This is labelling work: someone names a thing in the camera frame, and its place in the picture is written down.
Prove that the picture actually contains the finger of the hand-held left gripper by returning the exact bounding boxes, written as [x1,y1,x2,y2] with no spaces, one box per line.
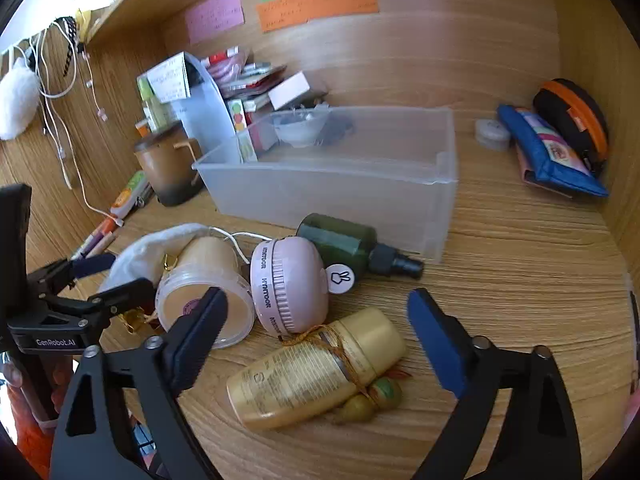
[27,253,117,291]
[42,278,157,333]

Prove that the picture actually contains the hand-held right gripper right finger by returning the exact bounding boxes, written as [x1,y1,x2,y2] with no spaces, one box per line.
[406,287,585,480]

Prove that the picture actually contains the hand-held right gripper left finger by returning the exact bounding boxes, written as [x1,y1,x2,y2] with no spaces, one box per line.
[49,286,229,480]

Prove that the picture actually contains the white cloth pouch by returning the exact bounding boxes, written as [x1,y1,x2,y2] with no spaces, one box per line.
[99,222,273,293]

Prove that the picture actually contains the beige cream jar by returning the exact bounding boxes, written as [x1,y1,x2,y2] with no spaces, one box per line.
[155,237,257,350]

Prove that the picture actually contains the gold string with gourd pendant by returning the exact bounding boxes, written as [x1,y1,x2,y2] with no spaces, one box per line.
[280,325,403,423]

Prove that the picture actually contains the yellow lotion bottle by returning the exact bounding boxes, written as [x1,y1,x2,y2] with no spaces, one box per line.
[226,308,407,431]

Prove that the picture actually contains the dark green pump bottle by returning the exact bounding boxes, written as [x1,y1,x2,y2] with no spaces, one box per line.
[296,213,425,281]

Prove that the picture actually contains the clear plastic bin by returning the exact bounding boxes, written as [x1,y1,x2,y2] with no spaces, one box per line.
[192,106,460,265]

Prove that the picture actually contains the wooden desktop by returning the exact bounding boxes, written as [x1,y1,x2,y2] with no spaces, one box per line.
[20,105,638,480]

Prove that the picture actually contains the person's left hand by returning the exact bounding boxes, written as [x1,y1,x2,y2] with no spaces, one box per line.
[0,357,77,418]

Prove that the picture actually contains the purple pen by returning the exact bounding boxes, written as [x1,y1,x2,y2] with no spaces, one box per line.
[70,232,113,261]

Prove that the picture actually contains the orange marker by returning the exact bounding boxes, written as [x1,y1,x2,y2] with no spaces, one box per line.
[82,216,118,251]

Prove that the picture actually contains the white green orange tube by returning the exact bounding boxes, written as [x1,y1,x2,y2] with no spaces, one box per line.
[111,170,148,218]

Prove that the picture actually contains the brown mug with lid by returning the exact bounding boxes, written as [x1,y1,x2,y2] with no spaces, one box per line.
[133,121,203,208]

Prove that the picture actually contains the pink earphones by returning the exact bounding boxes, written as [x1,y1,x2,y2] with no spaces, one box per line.
[75,45,108,123]

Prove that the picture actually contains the white plush toy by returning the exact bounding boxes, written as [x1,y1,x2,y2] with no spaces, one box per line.
[0,57,41,141]

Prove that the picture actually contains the pink flat pouch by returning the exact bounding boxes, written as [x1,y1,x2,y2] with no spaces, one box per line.
[516,145,573,200]

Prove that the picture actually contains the white file holder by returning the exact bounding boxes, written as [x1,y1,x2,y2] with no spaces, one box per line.
[137,52,241,161]

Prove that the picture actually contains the white handwritten paper sheet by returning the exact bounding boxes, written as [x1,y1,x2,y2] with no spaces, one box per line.
[149,55,193,103]

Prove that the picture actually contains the white box with coloured dots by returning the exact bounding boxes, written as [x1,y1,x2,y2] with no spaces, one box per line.
[227,97,258,163]

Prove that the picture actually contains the small white round jar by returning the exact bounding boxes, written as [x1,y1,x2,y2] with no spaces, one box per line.
[475,119,511,151]

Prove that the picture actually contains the blue pencil pouch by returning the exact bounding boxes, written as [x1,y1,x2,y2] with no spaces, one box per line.
[497,104,610,198]

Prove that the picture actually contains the small translucent bowl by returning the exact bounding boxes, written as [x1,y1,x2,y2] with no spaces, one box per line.
[272,107,331,148]

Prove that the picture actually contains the pile of small packets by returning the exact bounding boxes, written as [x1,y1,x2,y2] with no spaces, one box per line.
[202,47,288,111]

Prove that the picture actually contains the plain white box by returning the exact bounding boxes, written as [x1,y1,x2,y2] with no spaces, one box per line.
[268,72,310,111]

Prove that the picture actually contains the black pouch with orange zipper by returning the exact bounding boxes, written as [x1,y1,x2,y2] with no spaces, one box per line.
[532,78,610,173]

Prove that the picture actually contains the pink paper note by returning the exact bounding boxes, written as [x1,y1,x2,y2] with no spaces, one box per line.
[185,0,246,46]

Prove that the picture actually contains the orange paper note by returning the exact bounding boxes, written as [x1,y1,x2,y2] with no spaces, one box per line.
[256,0,379,33]

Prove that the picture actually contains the white charging cable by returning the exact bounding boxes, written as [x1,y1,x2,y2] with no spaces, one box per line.
[30,35,126,228]

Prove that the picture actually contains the black white striped cord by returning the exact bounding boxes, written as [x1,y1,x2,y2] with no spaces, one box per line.
[50,17,81,81]

